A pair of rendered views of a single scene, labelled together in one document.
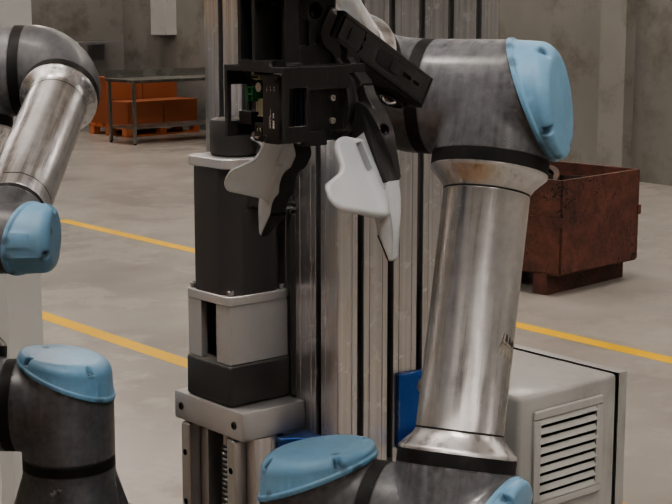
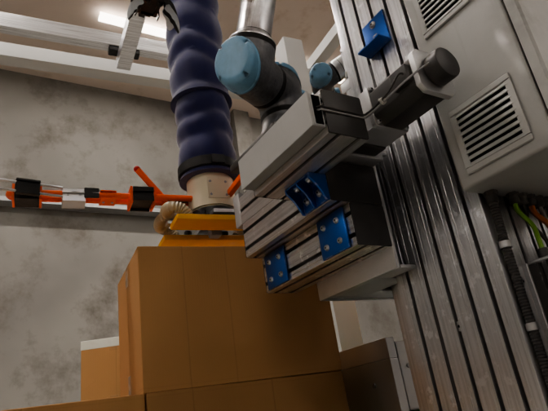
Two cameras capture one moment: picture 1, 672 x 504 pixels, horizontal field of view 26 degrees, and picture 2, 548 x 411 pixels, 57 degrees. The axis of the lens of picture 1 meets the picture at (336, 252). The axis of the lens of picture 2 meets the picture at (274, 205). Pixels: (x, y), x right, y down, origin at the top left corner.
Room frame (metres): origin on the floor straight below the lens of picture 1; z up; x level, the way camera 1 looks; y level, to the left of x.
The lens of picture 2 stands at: (1.45, -1.09, 0.45)
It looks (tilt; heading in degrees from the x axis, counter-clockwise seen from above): 22 degrees up; 96
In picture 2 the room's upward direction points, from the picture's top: 9 degrees counter-clockwise
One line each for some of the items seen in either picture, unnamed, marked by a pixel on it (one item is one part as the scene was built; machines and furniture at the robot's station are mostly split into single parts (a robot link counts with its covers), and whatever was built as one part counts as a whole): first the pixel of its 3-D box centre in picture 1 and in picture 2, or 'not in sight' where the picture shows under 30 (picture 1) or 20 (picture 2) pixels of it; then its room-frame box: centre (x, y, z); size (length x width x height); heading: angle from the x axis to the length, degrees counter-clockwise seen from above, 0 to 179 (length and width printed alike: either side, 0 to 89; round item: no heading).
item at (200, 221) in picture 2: not in sight; (223, 218); (1.10, 0.47, 1.08); 0.34 x 0.10 x 0.05; 33
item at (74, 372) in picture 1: (61, 402); not in sight; (1.76, 0.34, 1.20); 0.13 x 0.12 x 0.14; 88
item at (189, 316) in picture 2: not in sight; (222, 324); (1.04, 0.54, 0.74); 0.60 x 0.40 x 0.40; 33
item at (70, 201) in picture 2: not in sight; (73, 198); (0.66, 0.29, 1.18); 0.07 x 0.07 x 0.04; 33
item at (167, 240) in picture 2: not in sight; (206, 238); (0.99, 0.63, 1.08); 0.34 x 0.10 x 0.05; 33
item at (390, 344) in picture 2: not in sight; (330, 364); (1.36, 0.76, 0.58); 0.70 x 0.03 x 0.06; 125
